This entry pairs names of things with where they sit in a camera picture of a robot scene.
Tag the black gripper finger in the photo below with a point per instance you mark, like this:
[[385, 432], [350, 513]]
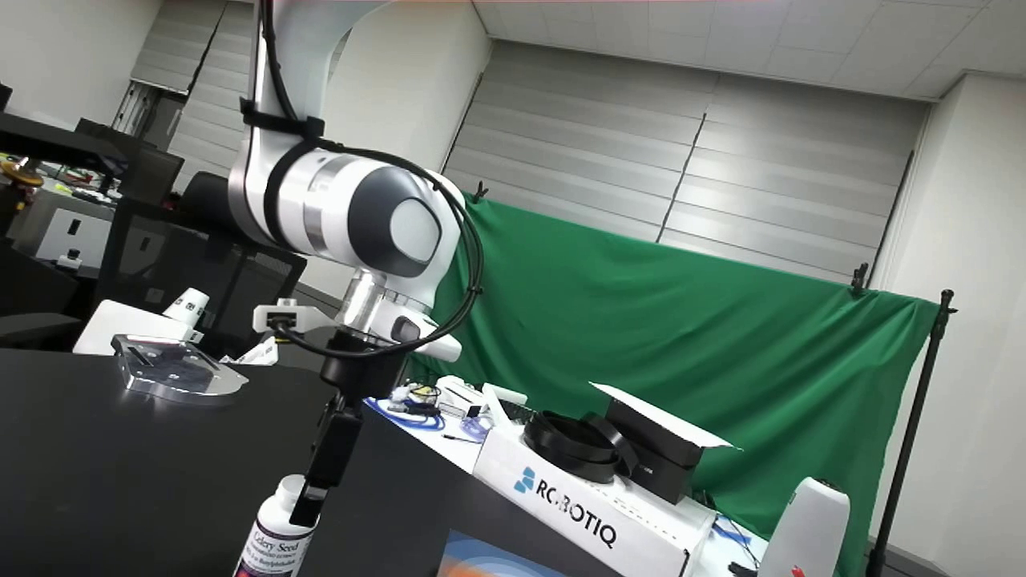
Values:
[[335, 451]]

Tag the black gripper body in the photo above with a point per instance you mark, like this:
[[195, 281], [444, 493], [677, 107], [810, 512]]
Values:
[[361, 372]]

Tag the white bottle with label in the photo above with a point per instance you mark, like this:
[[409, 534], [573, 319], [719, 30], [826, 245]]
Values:
[[273, 539]]

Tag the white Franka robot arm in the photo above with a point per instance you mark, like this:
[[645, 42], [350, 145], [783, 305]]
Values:
[[321, 204]]

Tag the white small parts pile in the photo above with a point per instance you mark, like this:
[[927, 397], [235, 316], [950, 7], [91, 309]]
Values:
[[475, 404]]

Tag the clear plastic container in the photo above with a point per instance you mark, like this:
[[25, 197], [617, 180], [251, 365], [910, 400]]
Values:
[[173, 368]]

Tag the black backdrop clamp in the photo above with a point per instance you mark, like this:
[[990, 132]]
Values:
[[478, 189], [859, 281]]

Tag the white angular machine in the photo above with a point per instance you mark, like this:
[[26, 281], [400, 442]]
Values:
[[131, 326]]

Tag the white Robotiq cardboard box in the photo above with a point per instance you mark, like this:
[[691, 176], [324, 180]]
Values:
[[598, 513]]

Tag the black monitor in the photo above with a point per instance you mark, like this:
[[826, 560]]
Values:
[[132, 161]]

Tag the black box with white lid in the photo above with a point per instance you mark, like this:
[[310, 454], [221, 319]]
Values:
[[661, 445]]

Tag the white storage cabinet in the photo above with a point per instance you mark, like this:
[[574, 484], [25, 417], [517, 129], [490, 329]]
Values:
[[73, 240]]

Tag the green backdrop cloth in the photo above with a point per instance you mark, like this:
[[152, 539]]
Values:
[[685, 342]]

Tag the white rounded plastic device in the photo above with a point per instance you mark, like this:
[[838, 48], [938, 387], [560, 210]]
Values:
[[807, 534]]

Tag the black backdrop stand pole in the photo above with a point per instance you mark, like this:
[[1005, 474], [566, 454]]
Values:
[[910, 427]]

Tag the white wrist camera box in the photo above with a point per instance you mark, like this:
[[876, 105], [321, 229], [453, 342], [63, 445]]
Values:
[[285, 319]]

